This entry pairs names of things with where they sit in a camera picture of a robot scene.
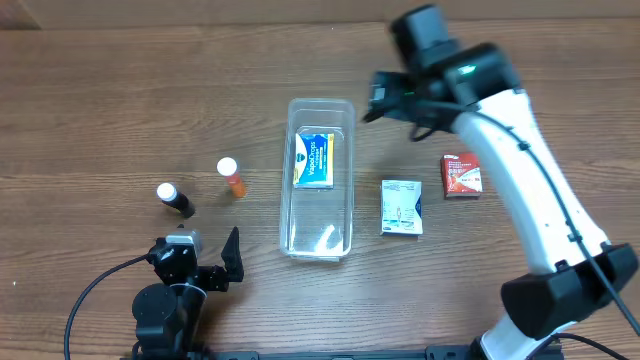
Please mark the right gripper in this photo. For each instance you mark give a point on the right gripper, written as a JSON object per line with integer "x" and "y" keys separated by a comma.
{"x": 382, "y": 95}

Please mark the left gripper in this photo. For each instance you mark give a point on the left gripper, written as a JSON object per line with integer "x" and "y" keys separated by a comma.
{"x": 201, "y": 275}

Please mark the black bottle white cap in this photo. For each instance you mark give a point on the black bottle white cap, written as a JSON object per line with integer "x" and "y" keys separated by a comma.
{"x": 172, "y": 197}

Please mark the orange bottle white cap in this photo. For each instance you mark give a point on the orange bottle white cap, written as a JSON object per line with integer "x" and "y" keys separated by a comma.
{"x": 228, "y": 168}

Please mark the red white medicine box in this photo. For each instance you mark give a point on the red white medicine box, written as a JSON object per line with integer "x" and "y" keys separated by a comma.
{"x": 461, "y": 176}

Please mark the white blue medicine box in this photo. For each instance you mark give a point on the white blue medicine box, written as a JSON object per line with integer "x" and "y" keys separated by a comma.
{"x": 401, "y": 208}

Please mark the blue VapoDrops box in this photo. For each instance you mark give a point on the blue VapoDrops box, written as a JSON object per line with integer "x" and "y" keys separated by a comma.
{"x": 314, "y": 161}

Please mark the clear plastic container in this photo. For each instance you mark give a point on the clear plastic container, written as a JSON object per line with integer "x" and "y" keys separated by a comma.
{"x": 318, "y": 223}

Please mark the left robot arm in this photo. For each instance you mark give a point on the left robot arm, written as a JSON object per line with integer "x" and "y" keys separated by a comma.
{"x": 167, "y": 313}

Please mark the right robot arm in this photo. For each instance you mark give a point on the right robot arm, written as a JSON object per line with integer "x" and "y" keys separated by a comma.
{"x": 475, "y": 93}

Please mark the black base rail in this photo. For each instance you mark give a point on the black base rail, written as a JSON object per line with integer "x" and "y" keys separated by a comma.
{"x": 340, "y": 355}

